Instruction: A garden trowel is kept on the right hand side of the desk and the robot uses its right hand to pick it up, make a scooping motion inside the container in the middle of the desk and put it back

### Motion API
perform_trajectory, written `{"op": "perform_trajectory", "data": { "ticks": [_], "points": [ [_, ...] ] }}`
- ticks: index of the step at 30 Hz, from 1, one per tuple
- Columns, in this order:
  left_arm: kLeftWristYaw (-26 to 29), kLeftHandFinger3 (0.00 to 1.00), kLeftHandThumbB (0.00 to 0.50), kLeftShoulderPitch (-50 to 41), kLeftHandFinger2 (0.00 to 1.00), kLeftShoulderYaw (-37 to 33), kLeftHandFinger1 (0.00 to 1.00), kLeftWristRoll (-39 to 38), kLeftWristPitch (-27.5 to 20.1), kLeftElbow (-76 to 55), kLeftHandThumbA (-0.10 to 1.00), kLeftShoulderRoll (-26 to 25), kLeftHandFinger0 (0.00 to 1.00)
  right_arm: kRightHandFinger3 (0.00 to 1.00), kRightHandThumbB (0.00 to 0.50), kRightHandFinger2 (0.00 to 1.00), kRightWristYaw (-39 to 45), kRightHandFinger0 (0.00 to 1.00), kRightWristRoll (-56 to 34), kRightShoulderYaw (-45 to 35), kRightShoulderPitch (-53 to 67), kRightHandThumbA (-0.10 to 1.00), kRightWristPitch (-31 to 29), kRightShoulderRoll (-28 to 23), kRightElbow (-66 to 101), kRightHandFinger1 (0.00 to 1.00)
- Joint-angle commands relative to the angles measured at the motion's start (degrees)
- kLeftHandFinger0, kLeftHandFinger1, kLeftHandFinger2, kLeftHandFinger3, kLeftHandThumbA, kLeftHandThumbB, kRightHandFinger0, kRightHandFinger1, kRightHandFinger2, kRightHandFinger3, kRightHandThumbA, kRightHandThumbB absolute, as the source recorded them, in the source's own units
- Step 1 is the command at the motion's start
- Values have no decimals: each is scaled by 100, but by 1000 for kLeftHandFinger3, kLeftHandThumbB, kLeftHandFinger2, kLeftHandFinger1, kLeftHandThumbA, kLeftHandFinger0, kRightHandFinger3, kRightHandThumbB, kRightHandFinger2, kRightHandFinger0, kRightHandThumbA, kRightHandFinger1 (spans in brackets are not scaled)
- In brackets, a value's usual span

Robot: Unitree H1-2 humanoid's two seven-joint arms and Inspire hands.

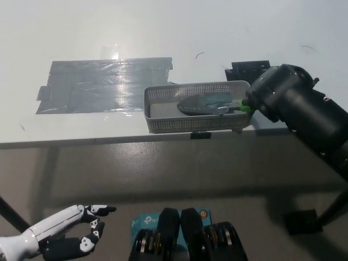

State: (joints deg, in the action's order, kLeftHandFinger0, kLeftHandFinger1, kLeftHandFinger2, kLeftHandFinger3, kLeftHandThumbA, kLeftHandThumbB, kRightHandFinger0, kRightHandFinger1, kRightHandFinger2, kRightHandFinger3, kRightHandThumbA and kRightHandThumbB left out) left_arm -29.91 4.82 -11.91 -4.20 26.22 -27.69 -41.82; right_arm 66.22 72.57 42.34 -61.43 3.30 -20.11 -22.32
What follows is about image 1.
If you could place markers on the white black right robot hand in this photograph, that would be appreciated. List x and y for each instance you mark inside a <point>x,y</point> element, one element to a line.
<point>274,89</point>

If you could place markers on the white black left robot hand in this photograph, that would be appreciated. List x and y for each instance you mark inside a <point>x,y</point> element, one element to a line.
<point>51,225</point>

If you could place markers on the black tape patch on table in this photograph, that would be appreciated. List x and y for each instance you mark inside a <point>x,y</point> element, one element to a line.
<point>244,68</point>

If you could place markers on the black table leg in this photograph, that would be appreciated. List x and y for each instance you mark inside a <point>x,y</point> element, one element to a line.
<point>333,208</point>
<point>13,213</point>

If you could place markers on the small black tape strip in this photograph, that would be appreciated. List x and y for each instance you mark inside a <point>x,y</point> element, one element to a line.
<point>200,135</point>

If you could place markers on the grey perforated plastic basket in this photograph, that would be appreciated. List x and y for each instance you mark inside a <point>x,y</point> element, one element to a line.
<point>190,126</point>

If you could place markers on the teal tp-link box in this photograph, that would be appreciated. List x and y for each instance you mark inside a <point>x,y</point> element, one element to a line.
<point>144,220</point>

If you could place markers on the grey duct tape patch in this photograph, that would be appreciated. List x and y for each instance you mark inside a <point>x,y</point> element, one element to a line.
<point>89,87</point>

